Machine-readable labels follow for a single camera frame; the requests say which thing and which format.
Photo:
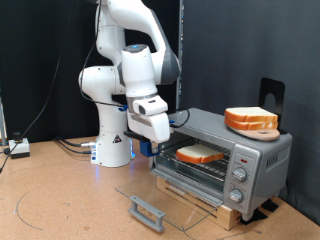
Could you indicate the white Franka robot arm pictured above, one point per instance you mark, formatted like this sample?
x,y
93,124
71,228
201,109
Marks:
x,y
110,133

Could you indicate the black metal bookend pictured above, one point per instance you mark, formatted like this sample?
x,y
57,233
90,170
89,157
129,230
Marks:
x,y
266,86

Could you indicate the slotted wooden block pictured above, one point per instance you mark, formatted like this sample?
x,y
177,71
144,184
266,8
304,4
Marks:
x,y
230,216

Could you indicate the black foam pad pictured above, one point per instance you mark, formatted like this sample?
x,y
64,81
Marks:
x,y
255,216
270,205

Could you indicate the grey emergency stop box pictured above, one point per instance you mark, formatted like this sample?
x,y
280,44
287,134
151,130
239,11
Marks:
x,y
20,146

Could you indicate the silver oven knob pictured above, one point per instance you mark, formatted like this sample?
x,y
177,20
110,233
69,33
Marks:
x,y
235,196
239,174

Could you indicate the round wooden board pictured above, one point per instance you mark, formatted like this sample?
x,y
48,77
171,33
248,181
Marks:
x,y
263,135

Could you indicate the thin metal stand pole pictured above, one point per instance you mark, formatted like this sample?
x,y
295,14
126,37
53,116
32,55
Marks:
x,y
2,126

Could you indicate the silver toaster oven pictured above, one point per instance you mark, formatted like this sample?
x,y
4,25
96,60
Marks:
x,y
266,166

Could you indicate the white bread slice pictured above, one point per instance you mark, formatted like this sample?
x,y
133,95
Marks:
x,y
250,113
240,125
200,151

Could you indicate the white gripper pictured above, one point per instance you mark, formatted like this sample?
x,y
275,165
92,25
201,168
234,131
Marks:
x,y
150,123

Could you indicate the vertical metal pole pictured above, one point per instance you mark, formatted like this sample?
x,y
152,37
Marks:
x,y
181,20

